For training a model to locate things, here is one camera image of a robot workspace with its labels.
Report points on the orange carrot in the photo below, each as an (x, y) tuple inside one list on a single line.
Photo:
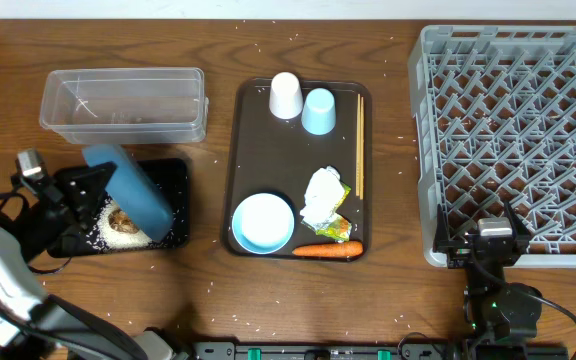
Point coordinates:
[(330, 250)]

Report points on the white rice pile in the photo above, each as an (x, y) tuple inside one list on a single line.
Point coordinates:
[(103, 238)]

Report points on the dark blue plate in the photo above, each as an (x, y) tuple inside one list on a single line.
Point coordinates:
[(133, 192)]

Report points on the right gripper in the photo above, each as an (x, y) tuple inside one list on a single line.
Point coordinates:
[(459, 250)]

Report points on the black waste tray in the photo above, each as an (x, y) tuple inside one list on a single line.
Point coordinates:
[(170, 176)]

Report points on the dark brown serving tray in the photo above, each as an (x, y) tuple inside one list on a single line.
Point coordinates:
[(271, 155)]

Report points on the left wooden chopstick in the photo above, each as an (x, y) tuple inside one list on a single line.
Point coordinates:
[(358, 146)]

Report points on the green snack wrapper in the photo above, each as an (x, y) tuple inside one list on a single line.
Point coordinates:
[(337, 227)]

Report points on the golden brown food scrap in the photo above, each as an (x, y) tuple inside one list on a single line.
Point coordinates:
[(120, 222)]

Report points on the white plastic cup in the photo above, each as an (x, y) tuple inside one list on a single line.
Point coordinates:
[(286, 99)]

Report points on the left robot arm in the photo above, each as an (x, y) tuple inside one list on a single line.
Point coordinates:
[(33, 322)]

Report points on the light blue plastic cup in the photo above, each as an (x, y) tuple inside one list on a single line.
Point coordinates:
[(319, 112)]

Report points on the right wooden chopstick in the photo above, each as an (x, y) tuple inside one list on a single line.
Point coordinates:
[(362, 151)]

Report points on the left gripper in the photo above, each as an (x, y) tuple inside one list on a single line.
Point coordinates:
[(52, 197)]

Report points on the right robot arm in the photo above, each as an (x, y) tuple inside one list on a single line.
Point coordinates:
[(503, 315)]

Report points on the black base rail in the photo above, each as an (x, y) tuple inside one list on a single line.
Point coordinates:
[(410, 351)]

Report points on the wooden chopstick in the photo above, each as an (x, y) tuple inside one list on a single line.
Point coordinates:
[(362, 151), (358, 146)]

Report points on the light blue bowl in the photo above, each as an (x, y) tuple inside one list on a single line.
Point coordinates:
[(262, 223)]

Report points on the clear plastic bin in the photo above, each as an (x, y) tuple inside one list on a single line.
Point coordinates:
[(126, 105)]

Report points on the crumpled white napkin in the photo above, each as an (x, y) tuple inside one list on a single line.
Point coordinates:
[(324, 194)]

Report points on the grey dishwasher rack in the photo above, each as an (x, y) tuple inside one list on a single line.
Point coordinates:
[(495, 109)]

